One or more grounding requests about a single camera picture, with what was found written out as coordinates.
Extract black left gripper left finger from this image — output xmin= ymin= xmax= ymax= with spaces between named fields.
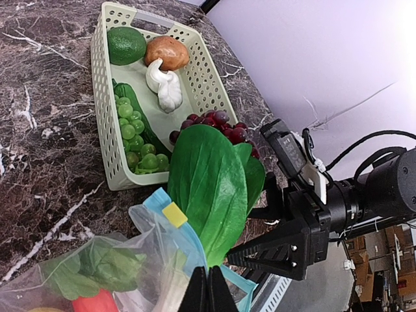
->
xmin=177 ymin=266 xmax=208 ymax=312

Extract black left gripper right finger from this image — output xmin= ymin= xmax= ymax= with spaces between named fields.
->
xmin=207 ymin=266 xmax=238 ymax=312

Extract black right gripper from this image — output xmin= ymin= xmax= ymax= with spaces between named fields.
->
xmin=226 ymin=172 xmax=331 ymax=281

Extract clear zip top bag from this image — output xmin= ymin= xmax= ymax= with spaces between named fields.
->
xmin=1 ymin=189 xmax=256 ymax=311

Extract green toy leafy vegetable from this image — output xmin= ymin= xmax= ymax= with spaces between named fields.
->
xmin=168 ymin=125 xmax=265 ymax=267

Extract red toy chili pepper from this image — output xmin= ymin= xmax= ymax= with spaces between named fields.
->
xmin=41 ymin=240 xmax=147 ymax=302

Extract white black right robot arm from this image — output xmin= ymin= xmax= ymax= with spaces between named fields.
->
xmin=226 ymin=147 xmax=415 ymax=281

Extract dark red toy grapes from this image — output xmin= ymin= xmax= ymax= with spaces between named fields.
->
xmin=169 ymin=110 xmax=260 ymax=159

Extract green toy grapes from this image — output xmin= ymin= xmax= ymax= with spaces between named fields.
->
xmin=114 ymin=84 xmax=170 ymax=175

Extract white toy garlic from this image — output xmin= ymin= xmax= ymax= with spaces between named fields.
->
xmin=145 ymin=58 xmax=183 ymax=113

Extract brown toy mushroom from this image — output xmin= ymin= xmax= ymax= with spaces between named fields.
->
xmin=144 ymin=36 xmax=190 ymax=71

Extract pale green plastic basket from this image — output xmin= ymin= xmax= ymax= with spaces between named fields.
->
xmin=90 ymin=2 xmax=238 ymax=190

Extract green toy cucumber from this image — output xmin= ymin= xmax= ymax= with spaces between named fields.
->
xmin=112 ymin=77 xmax=175 ymax=162

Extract dark green toy avocado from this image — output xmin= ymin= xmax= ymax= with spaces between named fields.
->
xmin=107 ymin=27 xmax=147 ymax=66

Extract white slotted cable duct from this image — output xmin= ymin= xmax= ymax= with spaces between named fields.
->
xmin=250 ymin=275 xmax=292 ymax=312

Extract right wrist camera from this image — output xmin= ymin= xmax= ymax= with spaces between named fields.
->
xmin=260 ymin=118 xmax=333 ymax=205

